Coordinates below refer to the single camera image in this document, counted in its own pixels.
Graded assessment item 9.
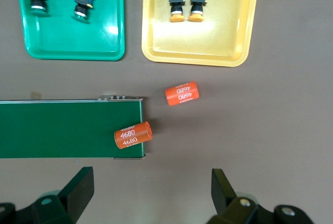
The orange cylinder white print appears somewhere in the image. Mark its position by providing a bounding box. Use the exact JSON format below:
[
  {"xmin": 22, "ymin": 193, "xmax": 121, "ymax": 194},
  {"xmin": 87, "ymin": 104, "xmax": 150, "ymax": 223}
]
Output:
[
  {"xmin": 164, "ymin": 81, "xmax": 200, "ymax": 107},
  {"xmin": 113, "ymin": 121, "xmax": 153, "ymax": 150}
]

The green conveyor belt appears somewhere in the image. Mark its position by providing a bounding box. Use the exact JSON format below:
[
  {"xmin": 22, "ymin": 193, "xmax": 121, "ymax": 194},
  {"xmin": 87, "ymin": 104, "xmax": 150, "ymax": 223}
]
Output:
[{"xmin": 0, "ymin": 94, "xmax": 146, "ymax": 160}]

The yellow plastic tray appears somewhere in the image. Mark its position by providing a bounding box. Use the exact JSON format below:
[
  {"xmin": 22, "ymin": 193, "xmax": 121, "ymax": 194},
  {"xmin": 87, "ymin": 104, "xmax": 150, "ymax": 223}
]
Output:
[{"xmin": 141, "ymin": 0, "xmax": 261, "ymax": 68}]

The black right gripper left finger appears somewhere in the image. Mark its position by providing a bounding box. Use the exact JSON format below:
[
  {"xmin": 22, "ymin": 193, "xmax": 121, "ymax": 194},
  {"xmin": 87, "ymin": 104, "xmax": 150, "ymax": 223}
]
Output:
[{"xmin": 0, "ymin": 166, "xmax": 95, "ymax": 224}]

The green plastic tray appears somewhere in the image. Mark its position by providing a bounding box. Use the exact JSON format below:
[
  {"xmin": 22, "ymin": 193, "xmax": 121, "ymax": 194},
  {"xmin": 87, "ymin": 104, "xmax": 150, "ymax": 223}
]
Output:
[{"xmin": 15, "ymin": 0, "xmax": 126, "ymax": 61}]

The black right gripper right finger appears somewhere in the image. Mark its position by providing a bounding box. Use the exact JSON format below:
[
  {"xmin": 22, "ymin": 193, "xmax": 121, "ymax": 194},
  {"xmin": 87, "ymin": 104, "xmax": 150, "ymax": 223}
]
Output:
[{"xmin": 207, "ymin": 168, "xmax": 316, "ymax": 224}]

